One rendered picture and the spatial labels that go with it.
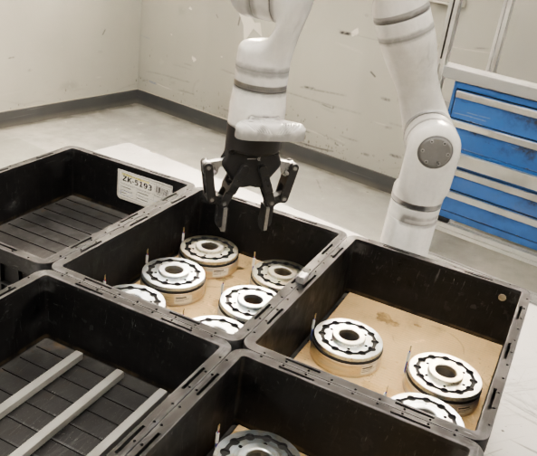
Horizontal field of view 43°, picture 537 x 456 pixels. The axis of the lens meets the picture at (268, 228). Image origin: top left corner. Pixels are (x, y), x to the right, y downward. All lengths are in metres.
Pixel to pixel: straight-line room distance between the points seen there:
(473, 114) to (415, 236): 1.63
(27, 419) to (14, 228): 0.51
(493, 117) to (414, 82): 1.64
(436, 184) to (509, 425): 0.42
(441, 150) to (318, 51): 2.99
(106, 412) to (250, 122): 0.40
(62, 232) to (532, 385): 0.88
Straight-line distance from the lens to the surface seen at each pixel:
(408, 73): 1.18
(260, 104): 0.88
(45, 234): 1.29
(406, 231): 1.26
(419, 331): 1.13
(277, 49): 0.87
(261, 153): 0.90
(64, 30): 4.62
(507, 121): 2.82
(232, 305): 1.04
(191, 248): 1.19
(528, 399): 1.30
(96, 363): 0.96
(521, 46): 3.67
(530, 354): 1.43
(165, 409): 0.74
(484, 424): 0.81
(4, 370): 0.96
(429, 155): 1.19
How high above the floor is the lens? 1.41
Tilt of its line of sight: 25 degrees down
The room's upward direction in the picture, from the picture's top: 8 degrees clockwise
